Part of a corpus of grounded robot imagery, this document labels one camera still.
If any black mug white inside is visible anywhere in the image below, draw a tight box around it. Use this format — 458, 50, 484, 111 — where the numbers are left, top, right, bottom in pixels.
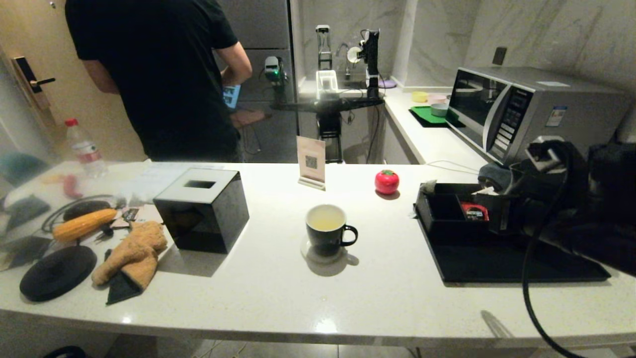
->
305, 204, 358, 258

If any black oval object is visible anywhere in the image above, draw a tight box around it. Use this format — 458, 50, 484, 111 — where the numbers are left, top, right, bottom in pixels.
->
63, 200, 112, 222

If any green cutting mat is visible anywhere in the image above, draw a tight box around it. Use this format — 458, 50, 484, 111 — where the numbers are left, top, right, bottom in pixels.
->
408, 108, 465, 129

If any yellow toy corn cob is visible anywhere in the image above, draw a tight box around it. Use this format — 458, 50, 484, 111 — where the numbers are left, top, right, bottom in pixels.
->
53, 208, 118, 243

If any black round kettle base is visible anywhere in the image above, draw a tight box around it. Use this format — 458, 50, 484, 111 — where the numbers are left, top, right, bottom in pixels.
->
20, 245, 97, 302

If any black background table top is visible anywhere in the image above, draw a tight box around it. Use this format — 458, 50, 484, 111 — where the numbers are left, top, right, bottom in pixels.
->
271, 97, 386, 113

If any black table column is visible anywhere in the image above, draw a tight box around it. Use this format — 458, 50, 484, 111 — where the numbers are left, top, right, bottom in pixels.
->
317, 112, 344, 164

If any grey device green light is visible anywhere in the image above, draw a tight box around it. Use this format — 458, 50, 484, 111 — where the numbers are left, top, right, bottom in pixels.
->
263, 55, 288, 86

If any clear water bottle red cap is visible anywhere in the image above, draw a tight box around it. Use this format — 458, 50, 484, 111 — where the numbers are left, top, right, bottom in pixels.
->
65, 118, 109, 179

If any white round coaster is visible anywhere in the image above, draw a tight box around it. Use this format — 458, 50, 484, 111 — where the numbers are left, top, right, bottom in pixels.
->
300, 235, 348, 264

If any beige QR sign card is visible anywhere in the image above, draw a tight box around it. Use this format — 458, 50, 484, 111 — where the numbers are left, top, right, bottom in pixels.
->
296, 136, 326, 191

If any black door lock with lever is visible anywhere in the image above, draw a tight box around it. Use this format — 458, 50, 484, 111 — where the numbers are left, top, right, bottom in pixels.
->
12, 57, 56, 111

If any black rectangular serving tray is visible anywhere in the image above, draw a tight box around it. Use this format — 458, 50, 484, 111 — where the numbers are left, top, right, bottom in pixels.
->
415, 204, 612, 284

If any paper card black label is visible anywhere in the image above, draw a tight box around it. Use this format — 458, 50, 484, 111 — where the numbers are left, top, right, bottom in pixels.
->
112, 205, 164, 230

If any beige wooden door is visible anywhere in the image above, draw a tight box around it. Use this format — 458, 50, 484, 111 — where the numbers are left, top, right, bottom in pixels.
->
0, 0, 147, 162

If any grey cloth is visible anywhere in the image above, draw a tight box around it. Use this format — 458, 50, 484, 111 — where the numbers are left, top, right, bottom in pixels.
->
478, 163, 517, 192

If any black sachet holder box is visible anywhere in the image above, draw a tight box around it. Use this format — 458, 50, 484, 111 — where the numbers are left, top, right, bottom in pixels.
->
415, 182, 497, 238

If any black electric kettle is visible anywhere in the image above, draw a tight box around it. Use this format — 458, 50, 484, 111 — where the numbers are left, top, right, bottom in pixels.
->
509, 164, 617, 249

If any red coffee sachet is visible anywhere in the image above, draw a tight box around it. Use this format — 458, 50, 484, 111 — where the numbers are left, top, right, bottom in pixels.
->
461, 201, 490, 222

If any background robot arm with cables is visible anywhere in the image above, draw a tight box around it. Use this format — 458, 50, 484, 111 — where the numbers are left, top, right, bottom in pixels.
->
347, 29, 383, 100

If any black rounded plastic object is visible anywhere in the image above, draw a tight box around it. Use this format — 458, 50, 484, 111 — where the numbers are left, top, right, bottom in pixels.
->
42, 346, 87, 358

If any silver microwave oven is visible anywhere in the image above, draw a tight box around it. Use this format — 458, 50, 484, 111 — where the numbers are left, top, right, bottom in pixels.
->
446, 66, 633, 169

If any white plastic container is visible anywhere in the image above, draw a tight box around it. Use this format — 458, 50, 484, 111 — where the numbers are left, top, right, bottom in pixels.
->
316, 70, 339, 100

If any person in black shirt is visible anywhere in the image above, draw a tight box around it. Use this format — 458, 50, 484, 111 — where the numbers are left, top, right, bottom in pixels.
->
65, 0, 253, 164

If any dark flat packet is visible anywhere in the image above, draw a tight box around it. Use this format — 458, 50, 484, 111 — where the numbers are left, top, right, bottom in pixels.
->
4, 195, 50, 230

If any green cutting board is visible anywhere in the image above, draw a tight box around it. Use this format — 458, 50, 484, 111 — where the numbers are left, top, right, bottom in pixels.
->
411, 105, 459, 124

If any teal rounded object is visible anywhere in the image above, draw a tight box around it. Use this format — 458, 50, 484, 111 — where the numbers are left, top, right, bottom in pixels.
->
0, 152, 49, 187

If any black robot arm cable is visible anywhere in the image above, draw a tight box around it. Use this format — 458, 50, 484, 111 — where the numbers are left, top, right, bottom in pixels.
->
521, 141, 589, 358

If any black cube tissue box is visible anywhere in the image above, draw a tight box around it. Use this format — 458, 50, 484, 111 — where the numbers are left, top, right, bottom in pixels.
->
153, 168, 250, 255

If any open laptop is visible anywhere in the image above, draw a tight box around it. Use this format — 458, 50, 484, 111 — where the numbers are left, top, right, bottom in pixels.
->
223, 85, 242, 109

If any red toy tomato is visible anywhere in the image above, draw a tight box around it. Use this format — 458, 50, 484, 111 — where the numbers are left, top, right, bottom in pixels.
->
374, 170, 400, 195

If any chrome faucet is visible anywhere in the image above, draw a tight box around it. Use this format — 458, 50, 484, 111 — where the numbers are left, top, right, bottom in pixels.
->
335, 42, 351, 80

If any thin white cable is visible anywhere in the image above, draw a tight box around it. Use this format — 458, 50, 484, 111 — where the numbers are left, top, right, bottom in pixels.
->
425, 160, 490, 175

